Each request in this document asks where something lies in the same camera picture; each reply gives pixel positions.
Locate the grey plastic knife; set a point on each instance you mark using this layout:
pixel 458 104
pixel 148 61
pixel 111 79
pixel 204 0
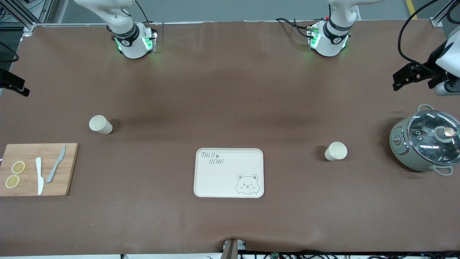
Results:
pixel 52 174

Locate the metal table edge clamp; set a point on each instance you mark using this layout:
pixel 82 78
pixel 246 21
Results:
pixel 231 250

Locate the yellow lemon slice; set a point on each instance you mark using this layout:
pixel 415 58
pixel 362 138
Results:
pixel 18 167
pixel 12 181

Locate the white plastic cup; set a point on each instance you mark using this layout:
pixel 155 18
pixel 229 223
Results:
pixel 336 151
pixel 99 124

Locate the white bear print tray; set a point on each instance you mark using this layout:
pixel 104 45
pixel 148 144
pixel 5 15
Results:
pixel 222 180

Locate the brown table mat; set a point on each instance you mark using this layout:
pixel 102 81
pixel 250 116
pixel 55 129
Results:
pixel 230 90

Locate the white plastic knife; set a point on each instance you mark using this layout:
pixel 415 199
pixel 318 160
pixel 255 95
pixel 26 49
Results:
pixel 38 172

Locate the bamboo cutting board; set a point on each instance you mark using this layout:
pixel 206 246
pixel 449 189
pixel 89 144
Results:
pixel 68 180

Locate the glass pot lid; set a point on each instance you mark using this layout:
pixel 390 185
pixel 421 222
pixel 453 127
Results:
pixel 431 136

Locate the aluminium frame profile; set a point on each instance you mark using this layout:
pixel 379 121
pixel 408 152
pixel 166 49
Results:
pixel 30 26
pixel 436 22

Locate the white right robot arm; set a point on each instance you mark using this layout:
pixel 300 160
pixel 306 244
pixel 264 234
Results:
pixel 129 46

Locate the green electric cooking pot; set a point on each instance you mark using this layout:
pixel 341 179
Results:
pixel 399 151

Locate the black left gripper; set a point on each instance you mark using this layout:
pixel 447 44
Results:
pixel 433 58

